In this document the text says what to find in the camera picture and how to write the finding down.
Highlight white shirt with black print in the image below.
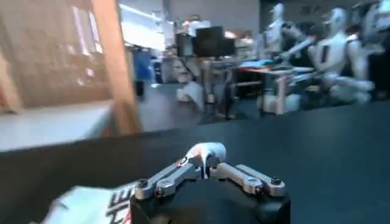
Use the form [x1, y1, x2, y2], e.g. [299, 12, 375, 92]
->
[29, 142, 227, 224]

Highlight small black monitor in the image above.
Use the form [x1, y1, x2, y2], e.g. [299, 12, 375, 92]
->
[175, 32, 196, 58]

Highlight brown wooden panel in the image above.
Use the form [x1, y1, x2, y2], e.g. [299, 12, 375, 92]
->
[0, 0, 114, 109]

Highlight white humanoid robot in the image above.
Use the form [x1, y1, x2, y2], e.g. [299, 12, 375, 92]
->
[350, 0, 390, 57]
[280, 7, 376, 105]
[263, 2, 307, 59]

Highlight pale white side table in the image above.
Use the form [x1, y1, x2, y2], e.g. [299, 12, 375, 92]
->
[0, 99, 114, 152]

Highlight wooden post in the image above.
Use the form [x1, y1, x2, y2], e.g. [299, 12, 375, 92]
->
[91, 0, 143, 136]

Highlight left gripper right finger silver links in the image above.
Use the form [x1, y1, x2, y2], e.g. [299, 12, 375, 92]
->
[209, 162, 287, 198]

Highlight wooden desk with pale legs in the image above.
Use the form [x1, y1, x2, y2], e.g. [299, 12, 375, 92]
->
[236, 65, 315, 116]

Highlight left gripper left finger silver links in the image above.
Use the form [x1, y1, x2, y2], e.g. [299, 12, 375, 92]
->
[133, 155, 204, 201]

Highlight white bag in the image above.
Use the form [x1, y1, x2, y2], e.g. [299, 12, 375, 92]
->
[175, 81, 205, 109]

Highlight large black monitor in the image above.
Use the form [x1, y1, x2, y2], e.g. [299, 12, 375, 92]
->
[194, 26, 227, 59]

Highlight colourful cloth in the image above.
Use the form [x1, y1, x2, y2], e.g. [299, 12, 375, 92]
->
[239, 59, 275, 70]

